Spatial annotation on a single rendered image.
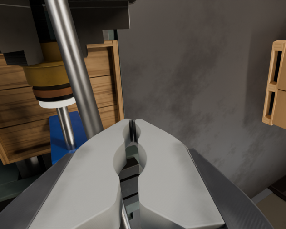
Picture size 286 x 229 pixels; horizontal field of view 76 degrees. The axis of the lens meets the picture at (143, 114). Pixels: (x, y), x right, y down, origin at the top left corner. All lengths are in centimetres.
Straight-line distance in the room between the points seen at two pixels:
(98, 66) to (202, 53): 151
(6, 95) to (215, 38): 184
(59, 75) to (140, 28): 131
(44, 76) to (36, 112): 28
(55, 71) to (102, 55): 27
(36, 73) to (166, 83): 153
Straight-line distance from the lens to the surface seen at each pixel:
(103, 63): 57
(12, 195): 69
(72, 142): 40
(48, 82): 32
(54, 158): 40
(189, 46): 186
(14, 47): 29
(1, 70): 57
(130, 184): 71
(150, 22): 163
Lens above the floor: 143
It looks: 55 degrees down
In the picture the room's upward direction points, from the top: 131 degrees clockwise
